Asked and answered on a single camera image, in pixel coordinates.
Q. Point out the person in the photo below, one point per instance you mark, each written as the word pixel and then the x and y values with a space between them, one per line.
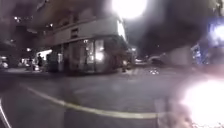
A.
pixel 40 61

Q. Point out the corner building with glass front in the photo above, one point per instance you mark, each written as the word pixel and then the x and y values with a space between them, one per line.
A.
pixel 83 43

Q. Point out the pale vehicle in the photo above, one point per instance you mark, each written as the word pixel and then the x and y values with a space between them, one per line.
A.
pixel 156 61

